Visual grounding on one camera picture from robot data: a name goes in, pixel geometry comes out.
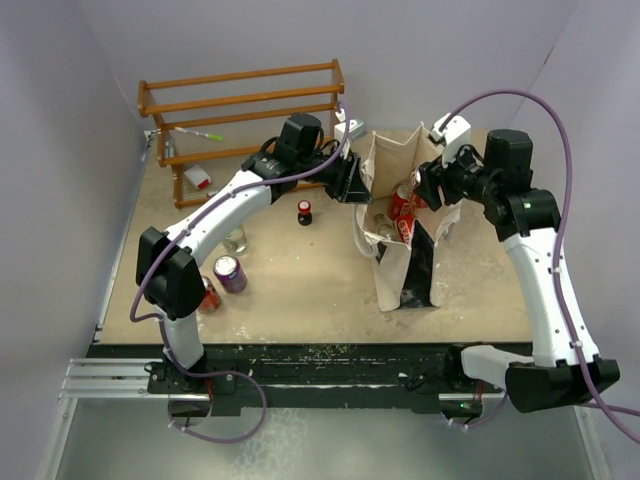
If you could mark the red black stamp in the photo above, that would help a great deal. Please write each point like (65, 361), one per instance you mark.
(304, 215)

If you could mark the clear bottle green cap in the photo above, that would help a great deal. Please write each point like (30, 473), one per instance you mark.
(235, 242)
(383, 227)

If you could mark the grey metal clips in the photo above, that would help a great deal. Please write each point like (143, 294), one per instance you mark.
(169, 150)

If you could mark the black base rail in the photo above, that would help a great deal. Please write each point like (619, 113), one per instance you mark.
(419, 377)

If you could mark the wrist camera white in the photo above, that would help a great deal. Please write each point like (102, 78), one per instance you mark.
(450, 132)
(355, 129)

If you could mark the purple soda can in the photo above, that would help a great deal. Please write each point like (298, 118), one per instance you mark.
(230, 274)

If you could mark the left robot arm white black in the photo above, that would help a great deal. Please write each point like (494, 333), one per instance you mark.
(168, 261)

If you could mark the wooden shelf rack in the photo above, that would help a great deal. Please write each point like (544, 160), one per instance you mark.
(246, 108)

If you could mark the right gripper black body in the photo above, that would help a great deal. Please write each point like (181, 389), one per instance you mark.
(458, 179)

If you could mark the cream canvas tote bag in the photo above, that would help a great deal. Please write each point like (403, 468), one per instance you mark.
(406, 274)

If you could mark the red cola can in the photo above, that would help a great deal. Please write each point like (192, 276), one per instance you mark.
(399, 203)

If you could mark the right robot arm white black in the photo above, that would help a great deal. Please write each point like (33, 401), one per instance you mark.
(565, 367)

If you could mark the green capped marker pen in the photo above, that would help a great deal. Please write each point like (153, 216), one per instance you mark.
(209, 136)

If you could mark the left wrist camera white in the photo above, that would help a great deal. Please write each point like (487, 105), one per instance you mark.
(355, 129)

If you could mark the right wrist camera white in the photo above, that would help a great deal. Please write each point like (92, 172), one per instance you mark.
(450, 132)

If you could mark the white red eraser box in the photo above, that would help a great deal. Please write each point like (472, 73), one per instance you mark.
(197, 177)

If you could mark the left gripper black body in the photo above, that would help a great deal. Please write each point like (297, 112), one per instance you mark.
(336, 184)

